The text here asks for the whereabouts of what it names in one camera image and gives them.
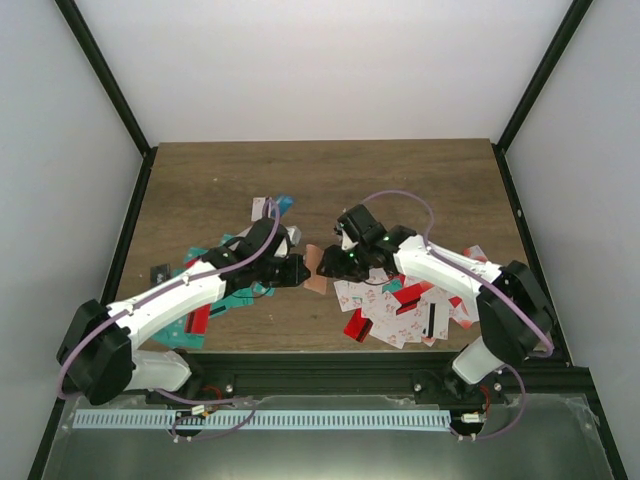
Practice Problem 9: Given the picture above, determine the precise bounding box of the pink leather card holder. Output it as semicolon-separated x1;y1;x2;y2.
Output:
303;244;327;295

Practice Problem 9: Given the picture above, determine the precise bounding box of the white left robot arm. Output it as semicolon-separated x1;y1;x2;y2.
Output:
56;218;310;405

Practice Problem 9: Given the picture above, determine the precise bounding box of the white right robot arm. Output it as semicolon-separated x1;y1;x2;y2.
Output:
317;224;556;403

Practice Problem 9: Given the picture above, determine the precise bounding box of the white floral VIP card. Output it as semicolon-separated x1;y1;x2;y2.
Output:
334;280;369;312

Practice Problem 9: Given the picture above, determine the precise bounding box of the red card with stripe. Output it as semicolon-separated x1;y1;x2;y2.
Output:
343;309;373;343

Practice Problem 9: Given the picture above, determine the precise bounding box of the blue card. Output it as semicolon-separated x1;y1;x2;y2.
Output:
274;194;294;216

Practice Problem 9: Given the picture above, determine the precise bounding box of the white card with stripe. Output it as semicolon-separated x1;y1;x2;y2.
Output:
251;197;274;222

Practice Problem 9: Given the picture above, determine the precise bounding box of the black membership card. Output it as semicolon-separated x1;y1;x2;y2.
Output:
150;264;172;287

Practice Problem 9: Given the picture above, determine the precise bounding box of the teal card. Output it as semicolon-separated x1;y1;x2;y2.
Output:
151;317;205;349

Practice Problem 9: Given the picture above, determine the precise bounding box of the white red corner card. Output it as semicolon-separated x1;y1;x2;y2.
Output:
463;245;488;264

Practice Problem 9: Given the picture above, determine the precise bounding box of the black aluminium frame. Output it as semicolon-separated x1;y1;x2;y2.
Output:
56;1;627;479

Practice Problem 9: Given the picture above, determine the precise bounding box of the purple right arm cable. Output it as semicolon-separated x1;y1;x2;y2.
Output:
360;189;555;441

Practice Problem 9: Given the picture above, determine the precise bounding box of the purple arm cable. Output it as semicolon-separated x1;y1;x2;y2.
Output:
57;198;281;401
360;189;555;441

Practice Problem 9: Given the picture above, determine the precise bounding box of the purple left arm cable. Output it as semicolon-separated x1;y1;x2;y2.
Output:
57;198;281;401

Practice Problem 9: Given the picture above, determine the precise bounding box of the light blue slotted rail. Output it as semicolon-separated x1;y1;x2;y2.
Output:
71;409;451;432

